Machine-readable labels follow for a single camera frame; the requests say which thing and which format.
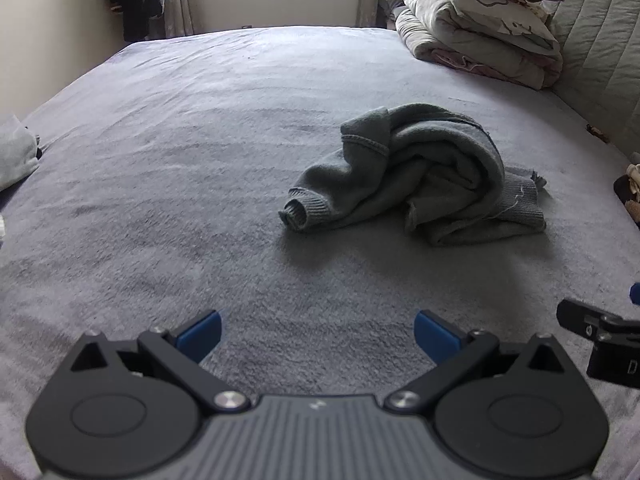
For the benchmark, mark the grey quilted headboard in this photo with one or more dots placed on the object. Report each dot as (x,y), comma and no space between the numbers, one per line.
(600,50)

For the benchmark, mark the grey fleece bed blanket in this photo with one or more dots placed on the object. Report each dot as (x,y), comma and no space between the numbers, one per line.
(190,170)

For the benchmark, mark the brown and cream plush cloth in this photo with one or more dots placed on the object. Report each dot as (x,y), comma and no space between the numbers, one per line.
(631,190)

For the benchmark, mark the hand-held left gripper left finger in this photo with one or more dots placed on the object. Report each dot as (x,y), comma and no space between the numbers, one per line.
(199,334)

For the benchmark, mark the folded white quilt stack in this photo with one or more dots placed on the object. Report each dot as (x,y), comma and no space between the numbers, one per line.
(465,35)

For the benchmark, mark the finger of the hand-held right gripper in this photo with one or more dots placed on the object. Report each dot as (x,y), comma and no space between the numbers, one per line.
(635,294)
(577,317)

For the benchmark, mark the grey knit sweater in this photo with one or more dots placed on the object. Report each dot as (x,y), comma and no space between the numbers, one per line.
(400,175)

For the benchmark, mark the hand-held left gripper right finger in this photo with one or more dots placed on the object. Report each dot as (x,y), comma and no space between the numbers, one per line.
(436,334)

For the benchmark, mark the small brown scrap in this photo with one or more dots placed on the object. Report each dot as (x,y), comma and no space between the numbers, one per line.
(596,132)

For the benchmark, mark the light grey folded cloth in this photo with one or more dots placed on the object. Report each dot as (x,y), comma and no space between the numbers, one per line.
(15,155)

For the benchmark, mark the dark hanging jacket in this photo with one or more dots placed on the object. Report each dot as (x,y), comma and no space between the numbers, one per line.
(140,0)

